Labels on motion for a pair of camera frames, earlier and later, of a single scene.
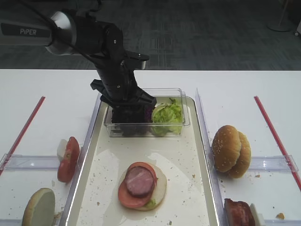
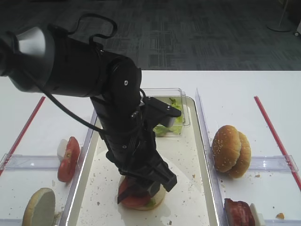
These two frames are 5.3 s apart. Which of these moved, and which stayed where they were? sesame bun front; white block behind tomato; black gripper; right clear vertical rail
Moved: black gripper
Stayed: right clear vertical rail; sesame bun front; white block behind tomato
